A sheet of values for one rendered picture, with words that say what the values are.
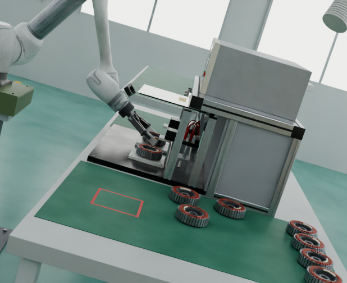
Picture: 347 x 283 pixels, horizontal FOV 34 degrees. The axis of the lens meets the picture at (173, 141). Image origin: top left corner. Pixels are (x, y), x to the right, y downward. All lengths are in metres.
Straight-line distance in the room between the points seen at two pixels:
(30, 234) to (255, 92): 1.09
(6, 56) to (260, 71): 1.17
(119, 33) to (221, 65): 4.96
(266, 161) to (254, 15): 4.97
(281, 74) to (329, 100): 5.06
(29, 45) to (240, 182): 1.26
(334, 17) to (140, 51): 4.00
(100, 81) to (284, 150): 0.89
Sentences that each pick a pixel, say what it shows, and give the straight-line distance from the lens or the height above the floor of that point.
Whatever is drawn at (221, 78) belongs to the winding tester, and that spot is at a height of 1.19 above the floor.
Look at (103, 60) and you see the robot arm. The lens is 2.72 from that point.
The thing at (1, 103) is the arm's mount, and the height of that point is 0.79.
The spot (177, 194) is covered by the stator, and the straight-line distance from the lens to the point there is 2.02.
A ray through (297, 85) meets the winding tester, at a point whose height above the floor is 1.25.
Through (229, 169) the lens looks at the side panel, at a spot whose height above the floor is 0.88.
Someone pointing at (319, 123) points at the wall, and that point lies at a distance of 7.29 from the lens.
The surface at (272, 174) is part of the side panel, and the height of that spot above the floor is 0.91.
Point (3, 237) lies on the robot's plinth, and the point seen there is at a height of 0.02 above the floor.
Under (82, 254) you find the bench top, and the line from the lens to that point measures 1.50.
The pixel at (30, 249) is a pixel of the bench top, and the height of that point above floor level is 0.73.
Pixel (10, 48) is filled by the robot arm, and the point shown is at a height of 1.01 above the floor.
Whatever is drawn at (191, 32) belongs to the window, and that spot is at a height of 1.13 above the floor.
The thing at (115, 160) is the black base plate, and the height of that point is 0.77.
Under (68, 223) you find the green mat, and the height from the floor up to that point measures 0.75.
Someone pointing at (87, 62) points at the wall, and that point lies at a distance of 7.19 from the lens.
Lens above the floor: 1.42
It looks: 13 degrees down
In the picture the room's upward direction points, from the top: 17 degrees clockwise
